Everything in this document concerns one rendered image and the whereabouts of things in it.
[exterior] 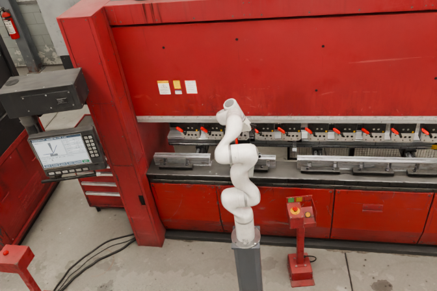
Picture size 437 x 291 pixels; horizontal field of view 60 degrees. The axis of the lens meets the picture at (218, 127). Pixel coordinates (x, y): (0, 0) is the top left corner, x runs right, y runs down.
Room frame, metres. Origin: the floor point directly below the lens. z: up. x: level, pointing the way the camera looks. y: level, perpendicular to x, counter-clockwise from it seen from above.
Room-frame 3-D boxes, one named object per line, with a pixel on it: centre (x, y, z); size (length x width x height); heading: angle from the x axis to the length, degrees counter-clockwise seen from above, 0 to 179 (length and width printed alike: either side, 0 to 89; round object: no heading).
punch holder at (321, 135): (2.31, -0.75, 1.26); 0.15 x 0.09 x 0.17; 76
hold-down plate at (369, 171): (2.16, -1.15, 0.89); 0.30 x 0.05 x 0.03; 76
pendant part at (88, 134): (2.25, 1.08, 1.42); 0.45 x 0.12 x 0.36; 90
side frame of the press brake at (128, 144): (2.85, 0.72, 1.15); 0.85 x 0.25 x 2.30; 166
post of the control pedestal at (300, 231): (1.97, -0.54, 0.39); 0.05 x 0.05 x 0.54; 87
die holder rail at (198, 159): (2.58, 0.35, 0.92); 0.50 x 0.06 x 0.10; 76
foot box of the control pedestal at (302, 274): (1.94, -0.54, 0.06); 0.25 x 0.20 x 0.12; 177
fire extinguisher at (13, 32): (6.90, 3.45, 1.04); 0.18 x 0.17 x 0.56; 80
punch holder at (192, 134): (2.55, 0.23, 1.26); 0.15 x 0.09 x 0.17; 76
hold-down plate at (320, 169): (2.25, -0.76, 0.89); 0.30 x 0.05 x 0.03; 76
